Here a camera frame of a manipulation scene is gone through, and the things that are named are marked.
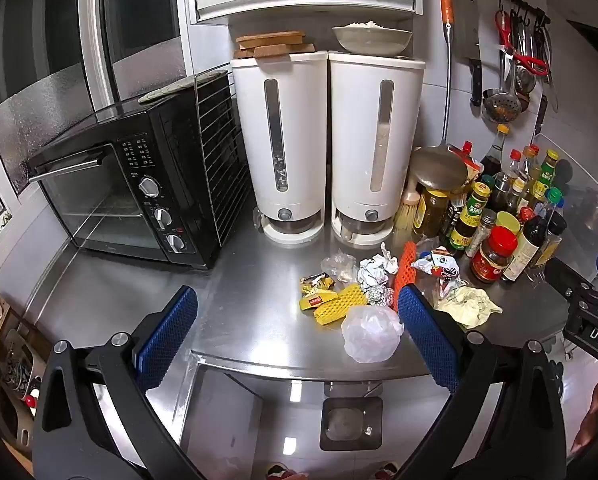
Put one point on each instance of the clear acrylic splash guard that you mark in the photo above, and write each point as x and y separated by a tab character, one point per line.
589	200

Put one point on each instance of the red and yellow seasoning pouch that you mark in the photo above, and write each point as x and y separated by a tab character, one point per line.
466	157

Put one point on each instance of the white bowl of rice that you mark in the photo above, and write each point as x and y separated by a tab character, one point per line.
371	40

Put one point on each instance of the person's shoe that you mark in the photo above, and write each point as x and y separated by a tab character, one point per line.
284	472
386	472

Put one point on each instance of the yellow foam net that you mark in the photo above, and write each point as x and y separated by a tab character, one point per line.
341	302

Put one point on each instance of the black toaster oven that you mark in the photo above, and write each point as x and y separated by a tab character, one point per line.
104	210

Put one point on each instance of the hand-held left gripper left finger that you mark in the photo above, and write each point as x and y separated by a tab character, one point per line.
166	340

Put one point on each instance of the red-lidded sauce jar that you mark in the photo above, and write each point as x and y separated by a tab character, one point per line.
494	257

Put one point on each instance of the white paper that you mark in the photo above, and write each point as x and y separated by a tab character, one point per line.
376	266

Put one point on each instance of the person's right shoe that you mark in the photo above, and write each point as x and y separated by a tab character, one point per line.
386	472

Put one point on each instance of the clear plastic wrapper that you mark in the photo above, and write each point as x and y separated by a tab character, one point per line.
340	266

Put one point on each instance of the clear bottle with red cap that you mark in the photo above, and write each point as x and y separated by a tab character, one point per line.
514	170

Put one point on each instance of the dark patterned object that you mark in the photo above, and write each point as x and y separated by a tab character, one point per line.
19	380

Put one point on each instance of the glass spice shaker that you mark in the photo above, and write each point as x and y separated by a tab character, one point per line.
481	232

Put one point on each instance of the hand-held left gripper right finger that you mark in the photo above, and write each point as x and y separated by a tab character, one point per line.
429	340

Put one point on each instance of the gold and black wrapper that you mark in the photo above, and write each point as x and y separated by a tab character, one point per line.
318	281

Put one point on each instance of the person's left shoe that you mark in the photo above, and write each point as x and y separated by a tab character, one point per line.
284	472

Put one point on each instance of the wooden cutting boards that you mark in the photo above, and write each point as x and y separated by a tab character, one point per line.
271	37

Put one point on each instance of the metal kitchen tongs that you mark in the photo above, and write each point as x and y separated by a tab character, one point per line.
549	60

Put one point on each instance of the orange foam net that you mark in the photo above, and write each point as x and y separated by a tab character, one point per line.
404	275

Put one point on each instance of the foil ball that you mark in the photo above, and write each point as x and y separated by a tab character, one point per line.
379	294

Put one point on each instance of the metal soup ladle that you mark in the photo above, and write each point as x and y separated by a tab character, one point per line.
525	80

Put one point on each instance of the small yellow packet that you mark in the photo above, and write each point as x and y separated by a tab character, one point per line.
313	302

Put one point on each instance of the green-labelled bottle with yellow cap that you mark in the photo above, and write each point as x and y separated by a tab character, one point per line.
546	175

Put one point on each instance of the white rice dispenser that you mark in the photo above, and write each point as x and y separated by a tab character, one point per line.
299	135
354	135

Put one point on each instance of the cream bristle brush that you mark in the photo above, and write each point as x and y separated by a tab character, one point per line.
408	212

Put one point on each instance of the wooden trivet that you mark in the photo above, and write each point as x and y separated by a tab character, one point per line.
279	52

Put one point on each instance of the metal skimmer ladle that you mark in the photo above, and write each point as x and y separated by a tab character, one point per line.
501	105

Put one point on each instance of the clear plastic bag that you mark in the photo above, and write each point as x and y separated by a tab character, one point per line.
371	335

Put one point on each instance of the black-capped oil bottle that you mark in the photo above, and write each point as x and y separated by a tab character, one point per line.
553	232

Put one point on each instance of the colourful snack wrapper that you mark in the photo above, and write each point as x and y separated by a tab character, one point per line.
436	262

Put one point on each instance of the pale yellow tissue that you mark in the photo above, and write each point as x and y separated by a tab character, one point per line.
471	305

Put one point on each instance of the yellow plastic cup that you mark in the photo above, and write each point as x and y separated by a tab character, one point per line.
509	221

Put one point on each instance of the square grey bin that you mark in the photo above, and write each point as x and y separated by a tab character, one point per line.
351	422

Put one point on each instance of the glass jar with yellow contents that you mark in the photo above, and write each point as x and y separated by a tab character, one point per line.
430	212

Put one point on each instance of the grey oven mitt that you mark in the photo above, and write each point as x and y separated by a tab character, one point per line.
179	87

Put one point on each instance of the dark bottle with yellow cap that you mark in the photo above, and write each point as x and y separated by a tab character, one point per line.
496	157

